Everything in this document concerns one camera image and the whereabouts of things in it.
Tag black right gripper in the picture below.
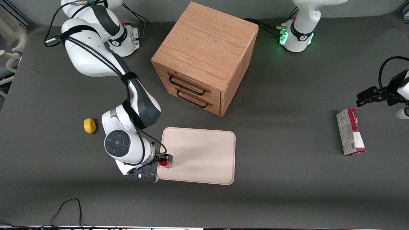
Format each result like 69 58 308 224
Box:
153 152 174 167

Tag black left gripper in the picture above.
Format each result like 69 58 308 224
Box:
356 69 409 108

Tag beige rectangular tray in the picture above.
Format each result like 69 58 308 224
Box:
157 127 236 185

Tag red and grey carton box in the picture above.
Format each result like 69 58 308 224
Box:
336 108 366 156

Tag wooden drawer front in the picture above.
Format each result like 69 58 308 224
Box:
158 78 221 116
155 63 222 106

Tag yellow lemon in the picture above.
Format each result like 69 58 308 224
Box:
83 118 96 134

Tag wooden drawer cabinet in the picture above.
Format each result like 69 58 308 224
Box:
151 1 259 118

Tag black left gripper cable loop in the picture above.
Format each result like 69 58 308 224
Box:
378 56 409 94

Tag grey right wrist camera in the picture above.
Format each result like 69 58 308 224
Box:
128 171 159 183

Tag black metal drawer handle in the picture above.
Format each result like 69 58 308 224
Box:
168 74 207 96
176 90 209 109

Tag black cable on table edge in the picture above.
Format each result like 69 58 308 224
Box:
0 198 128 230

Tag black left arm base cables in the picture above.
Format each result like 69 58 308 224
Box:
244 8 299 37

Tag black arm base cables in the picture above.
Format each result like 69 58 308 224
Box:
244 8 299 37
122 3 152 41

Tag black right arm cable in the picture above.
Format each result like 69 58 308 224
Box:
44 0 168 166

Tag black right arm base cables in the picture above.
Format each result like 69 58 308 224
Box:
122 3 152 41

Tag aluminium frame rail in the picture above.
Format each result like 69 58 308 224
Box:
0 3 33 26

